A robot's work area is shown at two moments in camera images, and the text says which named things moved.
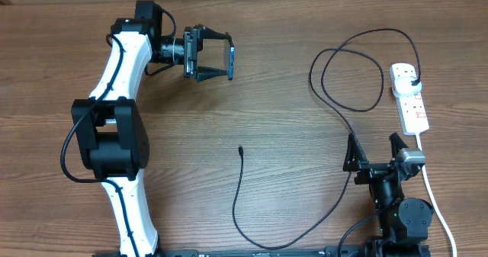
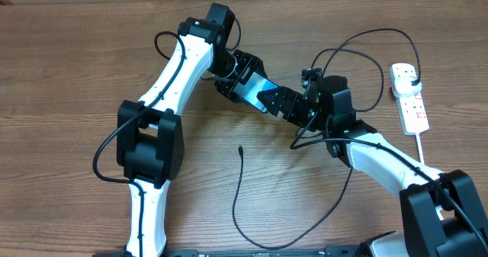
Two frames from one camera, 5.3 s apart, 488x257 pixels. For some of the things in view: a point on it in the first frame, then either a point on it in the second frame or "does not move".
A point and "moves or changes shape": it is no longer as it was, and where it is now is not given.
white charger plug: x=402 y=86 does not move
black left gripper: x=191 y=49 → x=225 y=86
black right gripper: x=354 y=162 → x=284 y=96
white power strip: x=410 y=106 does not move
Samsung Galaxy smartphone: x=229 y=59 moves or changes shape
